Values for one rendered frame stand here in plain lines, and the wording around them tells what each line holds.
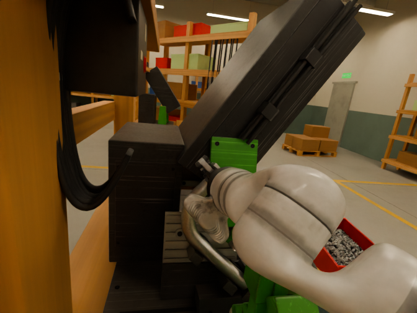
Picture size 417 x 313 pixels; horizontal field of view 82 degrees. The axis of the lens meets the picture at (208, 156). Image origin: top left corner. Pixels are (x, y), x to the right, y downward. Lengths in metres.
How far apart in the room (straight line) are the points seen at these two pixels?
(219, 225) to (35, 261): 0.24
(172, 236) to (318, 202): 0.44
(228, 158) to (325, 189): 0.37
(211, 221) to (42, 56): 0.31
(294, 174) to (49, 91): 0.32
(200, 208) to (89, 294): 0.42
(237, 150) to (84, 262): 0.53
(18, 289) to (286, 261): 0.30
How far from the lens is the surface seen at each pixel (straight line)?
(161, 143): 0.59
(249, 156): 0.58
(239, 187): 0.28
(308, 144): 6.70
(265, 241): 0.20
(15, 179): 0.32
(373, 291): 0.21
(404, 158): 6.92
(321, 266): 0.94
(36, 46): 0.36
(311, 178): 0.21
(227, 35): 3.35
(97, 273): 0.76
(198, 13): 9.83
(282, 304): 0.34
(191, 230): 0.53
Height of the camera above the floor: 1.37
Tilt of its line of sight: 15 degrees down
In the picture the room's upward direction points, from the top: 6 degrees clockwise
